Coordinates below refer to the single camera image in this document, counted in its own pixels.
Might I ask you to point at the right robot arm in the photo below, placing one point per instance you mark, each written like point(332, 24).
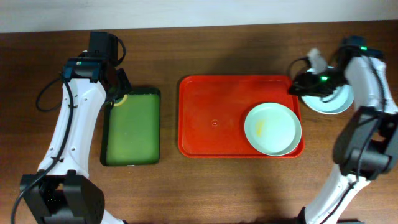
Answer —
point(367, 146)

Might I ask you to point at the light blue plate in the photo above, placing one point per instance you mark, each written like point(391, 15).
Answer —
point(339, 101)

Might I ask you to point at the red plastic tray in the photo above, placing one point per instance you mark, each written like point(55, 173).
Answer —
point(212, 110)

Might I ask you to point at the green and yellow sponge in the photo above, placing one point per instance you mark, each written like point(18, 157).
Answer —
point(121, 101)

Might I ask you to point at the green rectangular tray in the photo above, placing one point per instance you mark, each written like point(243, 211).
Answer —
point(131, 132)

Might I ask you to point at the light green plate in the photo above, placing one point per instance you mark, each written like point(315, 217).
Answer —
point(273, 129)

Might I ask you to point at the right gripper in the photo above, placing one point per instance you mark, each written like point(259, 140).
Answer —
point(311, 81)

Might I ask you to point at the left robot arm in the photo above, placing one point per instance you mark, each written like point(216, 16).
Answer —
point(60, 191)

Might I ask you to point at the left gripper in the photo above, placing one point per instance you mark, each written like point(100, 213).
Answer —
point(122, 84)

